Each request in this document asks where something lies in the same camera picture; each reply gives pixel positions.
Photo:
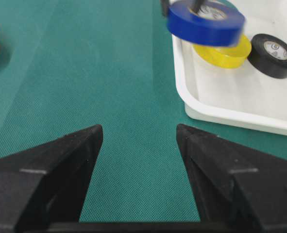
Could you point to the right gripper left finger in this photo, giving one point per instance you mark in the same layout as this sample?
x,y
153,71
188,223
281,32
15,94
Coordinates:
x,y
49,182

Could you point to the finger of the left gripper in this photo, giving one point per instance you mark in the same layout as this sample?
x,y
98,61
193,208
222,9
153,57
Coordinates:
x,y
196,5
164,7

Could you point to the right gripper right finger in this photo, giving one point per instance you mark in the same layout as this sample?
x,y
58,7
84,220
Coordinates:
x,y
233,183

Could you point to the blue tape roll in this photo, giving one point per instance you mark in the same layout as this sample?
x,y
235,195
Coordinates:
x,y
215,25

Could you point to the yellow tape roll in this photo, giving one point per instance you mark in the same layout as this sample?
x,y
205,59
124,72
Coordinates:
x,y
226,57

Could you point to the black tape roll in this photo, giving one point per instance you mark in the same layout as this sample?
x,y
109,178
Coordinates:
x,y
269,55

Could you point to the white plastic case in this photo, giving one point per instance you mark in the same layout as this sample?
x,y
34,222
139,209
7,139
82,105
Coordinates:
x,y
243,96

